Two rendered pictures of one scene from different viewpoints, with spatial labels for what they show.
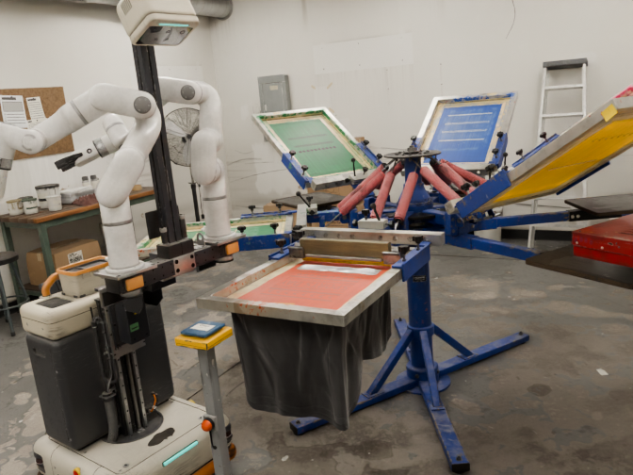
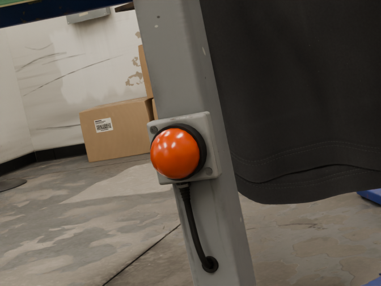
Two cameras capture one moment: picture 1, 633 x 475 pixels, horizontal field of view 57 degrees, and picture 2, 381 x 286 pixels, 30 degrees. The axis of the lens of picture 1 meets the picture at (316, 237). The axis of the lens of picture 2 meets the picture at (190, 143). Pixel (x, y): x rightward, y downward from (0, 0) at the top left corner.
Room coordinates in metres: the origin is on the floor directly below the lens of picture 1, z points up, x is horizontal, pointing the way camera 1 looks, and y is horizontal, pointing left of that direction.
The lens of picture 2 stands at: (1.18, 0.45, 0.72)
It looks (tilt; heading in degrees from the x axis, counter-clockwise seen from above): 7 degrees down; 353
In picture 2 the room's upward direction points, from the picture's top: 12 degrees counter-clockwise
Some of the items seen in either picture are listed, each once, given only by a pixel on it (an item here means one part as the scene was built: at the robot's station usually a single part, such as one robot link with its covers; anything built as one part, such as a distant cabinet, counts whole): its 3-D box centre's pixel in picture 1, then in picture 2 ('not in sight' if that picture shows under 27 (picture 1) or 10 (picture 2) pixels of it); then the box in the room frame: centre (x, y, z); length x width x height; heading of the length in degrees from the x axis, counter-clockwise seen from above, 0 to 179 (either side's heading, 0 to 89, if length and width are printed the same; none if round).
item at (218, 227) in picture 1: (214, 217); not in sight; (2.27, 0.39, 1.21); 0.16 x 0.13 x 0.15; 52
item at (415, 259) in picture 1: (412, 261); not in sight; (2.23, -0.37, 0.98); 0.30 x 0.05 x 0.07; 150
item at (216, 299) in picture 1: (321, 275); not in sight; (2.17, -0.01, 0.97); 0.79 x 0.58 x 0.04; 150
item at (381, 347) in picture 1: (368, 344); not in sight; (2.01, -0.16, 0.74); 0.46 x 0.04 x 0.42; 150
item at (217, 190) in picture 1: (211, 177); not in sight; (2.25, 0.38, 1.37); 0.13 x 0.10 x 0.16; 173
